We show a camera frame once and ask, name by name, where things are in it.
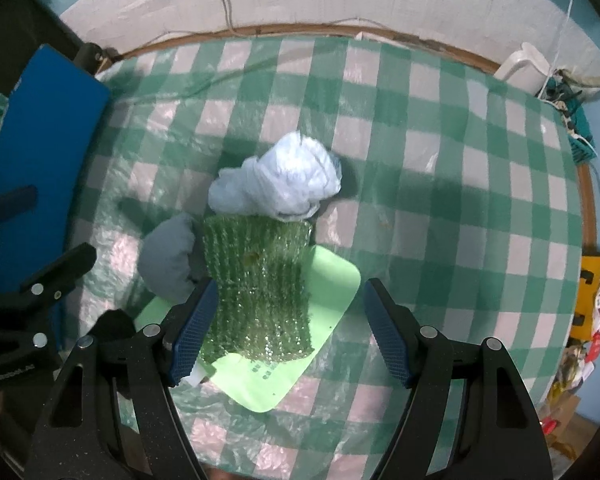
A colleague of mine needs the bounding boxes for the white hanging string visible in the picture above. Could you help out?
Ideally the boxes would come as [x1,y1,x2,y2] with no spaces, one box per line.
[539,0,577,102]

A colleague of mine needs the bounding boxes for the light green plastic tray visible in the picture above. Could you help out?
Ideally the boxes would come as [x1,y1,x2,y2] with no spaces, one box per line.
[132,244,362,414]

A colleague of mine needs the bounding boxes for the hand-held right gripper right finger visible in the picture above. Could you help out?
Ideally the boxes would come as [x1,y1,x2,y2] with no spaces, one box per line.
[362,278,554,480]

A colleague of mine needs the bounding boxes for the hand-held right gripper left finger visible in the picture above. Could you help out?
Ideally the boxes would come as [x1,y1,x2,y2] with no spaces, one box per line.
[30,278,221,480]

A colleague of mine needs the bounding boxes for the beige power cable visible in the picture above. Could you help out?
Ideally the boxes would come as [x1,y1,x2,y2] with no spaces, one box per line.
[207,0,386,36]

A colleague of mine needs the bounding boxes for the black stand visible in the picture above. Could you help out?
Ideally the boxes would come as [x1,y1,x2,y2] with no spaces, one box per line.
[74,42,104,74]

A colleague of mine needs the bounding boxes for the grey cloth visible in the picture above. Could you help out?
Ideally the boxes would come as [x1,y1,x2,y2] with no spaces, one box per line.
[138,212,202,307]

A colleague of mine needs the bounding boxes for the blue flat case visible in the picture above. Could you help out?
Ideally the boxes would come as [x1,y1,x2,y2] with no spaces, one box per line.
[0,43,112,301]

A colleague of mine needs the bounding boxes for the yellow box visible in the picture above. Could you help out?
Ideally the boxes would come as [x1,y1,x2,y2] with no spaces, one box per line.
[572,255,600,347]

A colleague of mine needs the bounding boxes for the teal plastic basket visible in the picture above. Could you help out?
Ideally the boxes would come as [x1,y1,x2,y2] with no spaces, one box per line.
[554,74,594,164]

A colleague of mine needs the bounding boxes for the white plastic bag blue print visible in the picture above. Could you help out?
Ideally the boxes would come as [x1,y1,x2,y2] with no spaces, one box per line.
[208,131,342,222]

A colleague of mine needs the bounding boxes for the green checkered tablecloth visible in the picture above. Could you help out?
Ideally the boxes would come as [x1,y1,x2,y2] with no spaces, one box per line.
[72,35,589,480]

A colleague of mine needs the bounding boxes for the white flat strip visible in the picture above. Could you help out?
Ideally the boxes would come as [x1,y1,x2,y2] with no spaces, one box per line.
[187,365,215,389]

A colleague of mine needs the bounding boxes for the white plastic object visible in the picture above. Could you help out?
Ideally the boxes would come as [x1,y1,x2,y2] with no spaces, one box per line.
[494,42,552,95]

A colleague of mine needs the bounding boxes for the beige hose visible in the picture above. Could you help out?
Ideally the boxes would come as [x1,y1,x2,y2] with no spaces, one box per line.
[562,67,600,92]

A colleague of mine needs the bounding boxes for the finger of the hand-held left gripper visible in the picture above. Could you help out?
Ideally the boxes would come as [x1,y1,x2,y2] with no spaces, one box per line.
[0,184,39,234]
[0,242,99,349]

